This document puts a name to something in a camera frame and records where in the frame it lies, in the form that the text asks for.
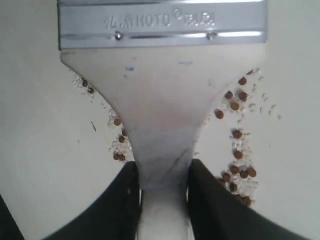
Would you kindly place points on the white paint brush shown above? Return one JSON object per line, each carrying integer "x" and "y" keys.
{"x": 162, "y": 65}

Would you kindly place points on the pile of rice and pellets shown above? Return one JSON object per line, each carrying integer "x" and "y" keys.
{"x": 239, "y": 178}

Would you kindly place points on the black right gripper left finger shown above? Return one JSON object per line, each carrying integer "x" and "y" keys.
{"x": 114, "y": 215}

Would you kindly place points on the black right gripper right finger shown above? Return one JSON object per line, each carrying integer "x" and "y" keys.
{"x": 287, "y": 211}

